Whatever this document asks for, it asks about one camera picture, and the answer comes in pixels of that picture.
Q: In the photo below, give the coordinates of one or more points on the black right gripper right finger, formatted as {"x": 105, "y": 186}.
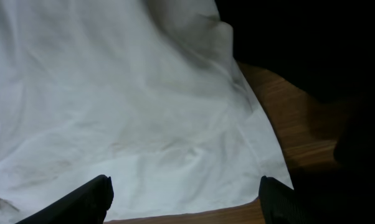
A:
{"x": 278, "y": 202}

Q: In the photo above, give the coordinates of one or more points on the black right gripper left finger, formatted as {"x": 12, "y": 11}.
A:
{"x": 87, "y": 204}

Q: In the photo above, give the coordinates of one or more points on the white Puma t-shirt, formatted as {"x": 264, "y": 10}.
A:
{"x": 146, "y": 92}

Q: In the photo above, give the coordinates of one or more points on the black garment pile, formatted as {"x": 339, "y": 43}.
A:
{"x": 327, "y": 49}

